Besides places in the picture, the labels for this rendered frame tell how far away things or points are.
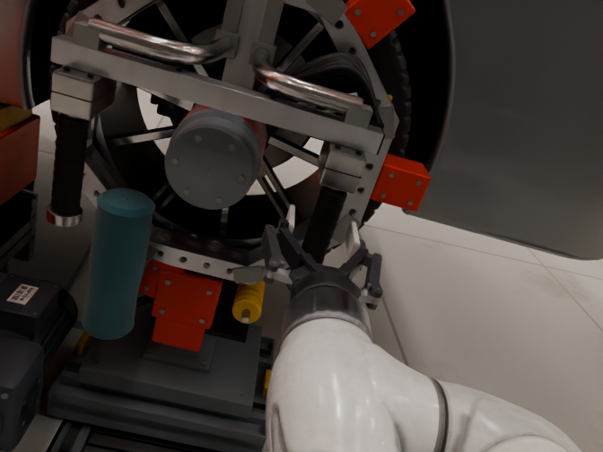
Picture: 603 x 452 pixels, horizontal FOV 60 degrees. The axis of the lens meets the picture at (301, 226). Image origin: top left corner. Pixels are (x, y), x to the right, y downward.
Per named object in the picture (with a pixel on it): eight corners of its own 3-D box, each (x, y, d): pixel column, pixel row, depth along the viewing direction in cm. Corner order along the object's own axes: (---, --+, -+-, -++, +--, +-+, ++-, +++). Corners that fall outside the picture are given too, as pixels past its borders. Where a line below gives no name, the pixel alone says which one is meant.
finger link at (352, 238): (354, 243, 68) (360, 245, 68) (351, 220, 74) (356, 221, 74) (347, 262, 69) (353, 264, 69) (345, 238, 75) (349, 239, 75)
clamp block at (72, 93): (115, 104, 71) (119, 66, 69) (90, 122, 63) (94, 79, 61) (77, 93, 71) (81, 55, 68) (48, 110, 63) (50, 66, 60)
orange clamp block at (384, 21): (363, 44, 87) (408, 7, 84) (368, 51, 80) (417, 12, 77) (338, 9, 84) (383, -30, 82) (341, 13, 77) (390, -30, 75)
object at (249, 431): (267, 360, 157) (275, 335, 153) (257, 462, 125) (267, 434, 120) (101, 321, 151) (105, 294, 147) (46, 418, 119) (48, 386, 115)
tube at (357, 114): (354, 96, 84) (377, 29, 79) (366, 130, 66) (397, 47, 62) (249, 65, 82) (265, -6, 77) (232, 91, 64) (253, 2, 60)
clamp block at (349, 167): (350, 170, 75) (362, 136, 73) (354, 195, 67) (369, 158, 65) (316, 161, 75) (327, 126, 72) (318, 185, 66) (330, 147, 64)
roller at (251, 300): (266, 259, 129) (272, 239, 127) (256, 334, 103) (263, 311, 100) (243, 254, 128) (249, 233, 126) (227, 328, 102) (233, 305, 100)
